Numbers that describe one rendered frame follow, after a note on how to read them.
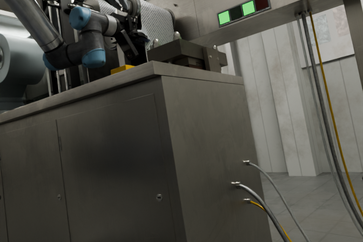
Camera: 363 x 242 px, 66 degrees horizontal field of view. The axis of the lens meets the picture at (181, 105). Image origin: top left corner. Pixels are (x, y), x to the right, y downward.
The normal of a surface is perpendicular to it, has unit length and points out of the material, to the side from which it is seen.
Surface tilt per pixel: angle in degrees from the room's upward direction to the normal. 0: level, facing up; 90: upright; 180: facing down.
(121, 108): 90
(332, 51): 90
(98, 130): 90
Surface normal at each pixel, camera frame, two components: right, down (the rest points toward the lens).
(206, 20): -0.56, 0.02
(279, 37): -0.72, 0.06
